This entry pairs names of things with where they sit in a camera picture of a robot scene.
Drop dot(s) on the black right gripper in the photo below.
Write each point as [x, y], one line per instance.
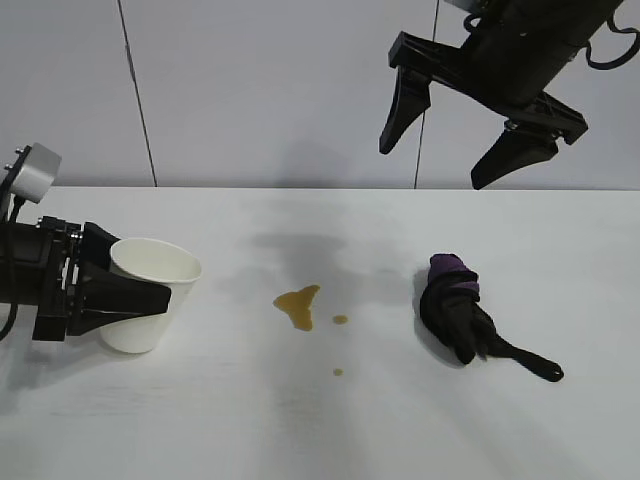
[525, 55]

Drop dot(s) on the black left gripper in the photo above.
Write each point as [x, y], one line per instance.
[50, 270]

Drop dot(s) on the white paper cup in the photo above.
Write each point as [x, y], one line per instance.
[150, 260]

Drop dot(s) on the black and purple cloth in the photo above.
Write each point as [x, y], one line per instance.
[450, 315]

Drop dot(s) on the brown liquid spill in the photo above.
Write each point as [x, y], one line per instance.
[300, 307]

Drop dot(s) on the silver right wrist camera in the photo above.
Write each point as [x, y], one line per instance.
[462, 4]

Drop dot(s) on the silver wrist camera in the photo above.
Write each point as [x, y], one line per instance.
[462, 4]
[32, 170]

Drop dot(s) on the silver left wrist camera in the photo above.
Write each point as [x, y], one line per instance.
[32, 170]

